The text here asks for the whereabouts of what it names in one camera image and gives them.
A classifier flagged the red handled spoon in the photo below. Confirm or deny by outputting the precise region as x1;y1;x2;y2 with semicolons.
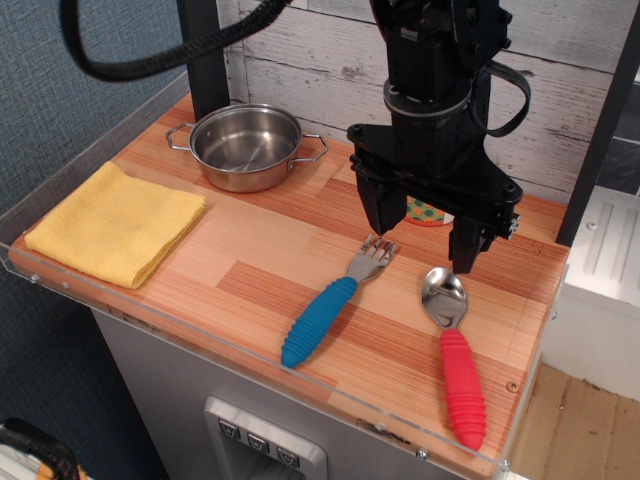
421;267;487;451

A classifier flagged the blue handled fork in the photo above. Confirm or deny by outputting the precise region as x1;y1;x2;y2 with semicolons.
280;234;397;368

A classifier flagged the patterned tin can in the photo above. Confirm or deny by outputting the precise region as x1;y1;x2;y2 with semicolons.
404;197;454;227

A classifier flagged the white plastic unit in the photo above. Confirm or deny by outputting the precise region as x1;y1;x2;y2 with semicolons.
541;186;639;400

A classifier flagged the small steel pot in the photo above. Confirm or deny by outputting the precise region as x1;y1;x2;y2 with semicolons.
166;103;329;193

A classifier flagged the black vertical post right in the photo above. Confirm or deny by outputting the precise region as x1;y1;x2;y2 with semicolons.
556;9;639;247

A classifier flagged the black vertical post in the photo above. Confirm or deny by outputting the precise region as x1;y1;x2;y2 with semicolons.
175;0;232;121
556;9;639;247

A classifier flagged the black vertical post left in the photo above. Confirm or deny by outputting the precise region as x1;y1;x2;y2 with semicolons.
175;0;232;121

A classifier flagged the grey cabinet with button panel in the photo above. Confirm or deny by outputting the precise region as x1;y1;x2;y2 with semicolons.
90;308;481;480

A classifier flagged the black braided cable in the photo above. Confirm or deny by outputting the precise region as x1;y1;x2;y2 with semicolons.
59;0;294;83

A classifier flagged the black and yellow object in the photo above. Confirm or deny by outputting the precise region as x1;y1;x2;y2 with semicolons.
1;418;90;480

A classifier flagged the clear acrylic table guard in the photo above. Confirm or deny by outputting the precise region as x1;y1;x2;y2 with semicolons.
1;79;568;479

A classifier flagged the yellow cloth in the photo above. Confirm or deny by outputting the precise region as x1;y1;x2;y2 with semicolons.
25;161;206;289

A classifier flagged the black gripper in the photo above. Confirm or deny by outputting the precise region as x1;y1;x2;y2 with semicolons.
347;82;523;274

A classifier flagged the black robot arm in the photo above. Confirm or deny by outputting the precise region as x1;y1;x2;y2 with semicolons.
347;1;531;274

